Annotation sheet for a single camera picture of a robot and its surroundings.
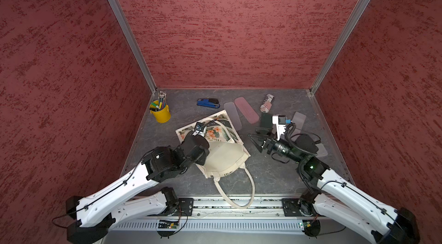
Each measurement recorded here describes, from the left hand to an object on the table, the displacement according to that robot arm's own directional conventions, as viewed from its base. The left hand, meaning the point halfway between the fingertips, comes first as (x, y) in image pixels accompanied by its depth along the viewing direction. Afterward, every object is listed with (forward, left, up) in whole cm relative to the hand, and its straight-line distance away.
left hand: (200, 149), depth 69 cm
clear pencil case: (+30, -56, -21) cm, 67 cm away
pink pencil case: (+37, -24, -21) cm, 49 cm away
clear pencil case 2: (+8, -62, -20) cm, 66 cm away
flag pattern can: (+41, -37, -19) cm, 59 cm away
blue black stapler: (+41, +1, -19) cm, 46 cm away
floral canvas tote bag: (+7, -11, -19) cm, 23 cm away
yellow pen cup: (+30, +28, -12) cm, 43 cm away
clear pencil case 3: (+34, -15, -22) cm, 43 cm away
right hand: (+3, -20, +6) cm, 21 cm away
